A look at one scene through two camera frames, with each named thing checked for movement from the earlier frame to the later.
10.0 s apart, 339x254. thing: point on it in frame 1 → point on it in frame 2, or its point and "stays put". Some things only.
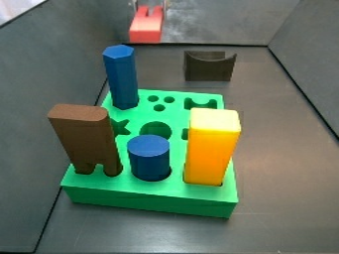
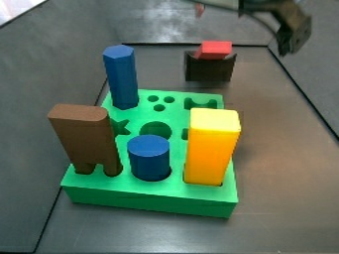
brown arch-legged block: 85,135 stays put
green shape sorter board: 161,114 stays put
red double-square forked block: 146,26 → 214,50
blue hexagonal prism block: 119,58 stays put
